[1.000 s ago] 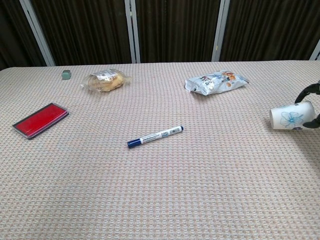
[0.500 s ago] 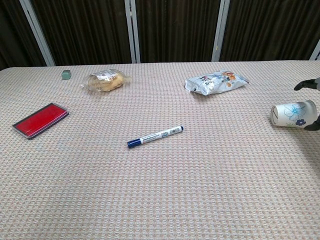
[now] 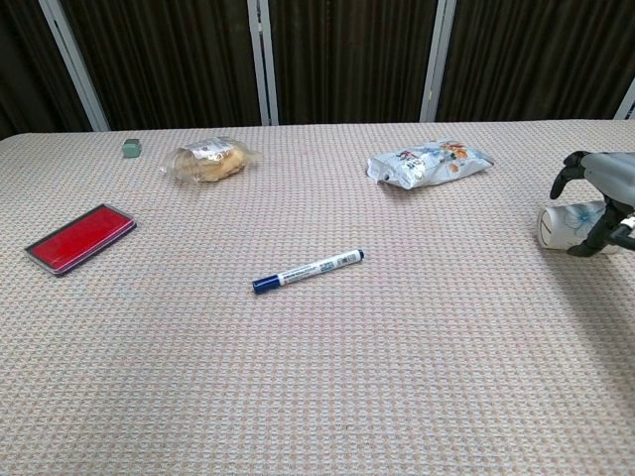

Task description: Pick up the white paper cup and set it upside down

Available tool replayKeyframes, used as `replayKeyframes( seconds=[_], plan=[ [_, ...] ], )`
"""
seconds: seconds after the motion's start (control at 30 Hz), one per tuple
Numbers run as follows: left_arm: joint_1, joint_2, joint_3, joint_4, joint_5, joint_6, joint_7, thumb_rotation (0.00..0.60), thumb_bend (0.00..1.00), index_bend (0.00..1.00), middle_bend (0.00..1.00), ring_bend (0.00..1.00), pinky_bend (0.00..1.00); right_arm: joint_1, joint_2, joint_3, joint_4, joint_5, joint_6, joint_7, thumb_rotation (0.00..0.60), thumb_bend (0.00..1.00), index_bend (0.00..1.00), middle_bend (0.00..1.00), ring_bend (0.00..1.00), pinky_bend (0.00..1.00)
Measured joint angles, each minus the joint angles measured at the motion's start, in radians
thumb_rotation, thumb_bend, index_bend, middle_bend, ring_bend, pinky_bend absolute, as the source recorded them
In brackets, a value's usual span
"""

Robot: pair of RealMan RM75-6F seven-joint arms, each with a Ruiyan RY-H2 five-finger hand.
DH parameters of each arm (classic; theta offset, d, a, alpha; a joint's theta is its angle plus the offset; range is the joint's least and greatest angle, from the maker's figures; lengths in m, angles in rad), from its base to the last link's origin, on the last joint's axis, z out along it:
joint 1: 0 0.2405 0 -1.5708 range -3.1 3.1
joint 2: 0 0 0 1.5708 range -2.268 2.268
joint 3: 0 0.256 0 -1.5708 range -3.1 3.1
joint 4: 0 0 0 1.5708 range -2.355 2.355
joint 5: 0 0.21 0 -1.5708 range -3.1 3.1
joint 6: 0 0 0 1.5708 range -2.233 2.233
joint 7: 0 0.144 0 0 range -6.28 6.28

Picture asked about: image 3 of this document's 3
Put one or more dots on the bread in clear plastic bag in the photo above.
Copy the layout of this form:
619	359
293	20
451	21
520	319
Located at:
211	159

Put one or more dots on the grey black right robot hand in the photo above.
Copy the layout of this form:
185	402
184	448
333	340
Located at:
612	173

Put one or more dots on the white paper cup blue flower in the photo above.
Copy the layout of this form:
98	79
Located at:
570	225

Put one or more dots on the grey metal partition post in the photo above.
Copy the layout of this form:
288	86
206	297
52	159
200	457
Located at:
74	62
263	59
438	59
626	101

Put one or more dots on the blue capped white marker pen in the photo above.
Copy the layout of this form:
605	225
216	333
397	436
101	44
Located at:
307	271

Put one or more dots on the patterned woven tablecloth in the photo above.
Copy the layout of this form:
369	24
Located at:
317	347

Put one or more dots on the small green eraser block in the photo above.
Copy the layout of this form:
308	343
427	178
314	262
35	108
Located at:
132	148

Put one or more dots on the red ink stamp pad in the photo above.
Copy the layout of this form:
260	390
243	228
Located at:
79	241

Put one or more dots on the white printed snack bag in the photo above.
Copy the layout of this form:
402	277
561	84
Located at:
426	163

